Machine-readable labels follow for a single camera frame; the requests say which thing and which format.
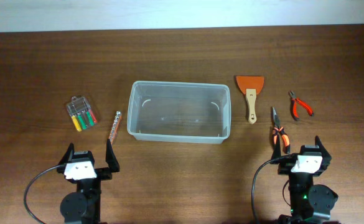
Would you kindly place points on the orange socket rail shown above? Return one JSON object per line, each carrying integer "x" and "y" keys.
{"x": 114, "y": 128}

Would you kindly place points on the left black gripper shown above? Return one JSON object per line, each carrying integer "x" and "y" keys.
{"x": 106, "y": 173}

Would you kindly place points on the orange black needle-nose pliers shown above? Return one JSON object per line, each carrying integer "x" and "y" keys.
{"x": 279, "y": 131}

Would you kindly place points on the orange scraper wooden handle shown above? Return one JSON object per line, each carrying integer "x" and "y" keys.
{"x": 250, "y": 86}

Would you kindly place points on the clear plastic container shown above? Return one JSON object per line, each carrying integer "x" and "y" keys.
{"x": 179, "y": 112}

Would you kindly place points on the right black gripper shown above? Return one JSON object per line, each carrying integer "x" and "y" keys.
{"x": 326, "y": 158}

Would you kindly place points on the clear screwdriver set case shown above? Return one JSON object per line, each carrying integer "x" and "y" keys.
{"x": 81, "y": 113}

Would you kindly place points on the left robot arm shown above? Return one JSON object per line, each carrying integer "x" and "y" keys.
{"x": 84, "y": 204}

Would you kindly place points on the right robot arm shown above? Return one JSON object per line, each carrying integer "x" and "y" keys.
{"x": 309, "y": 203}

